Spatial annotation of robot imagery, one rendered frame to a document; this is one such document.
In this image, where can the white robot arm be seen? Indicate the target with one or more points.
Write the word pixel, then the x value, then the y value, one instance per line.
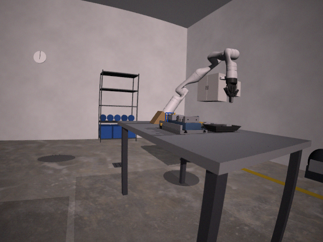
pixel 215 58

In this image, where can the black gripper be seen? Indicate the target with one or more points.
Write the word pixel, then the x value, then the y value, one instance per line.
pixel 231 89

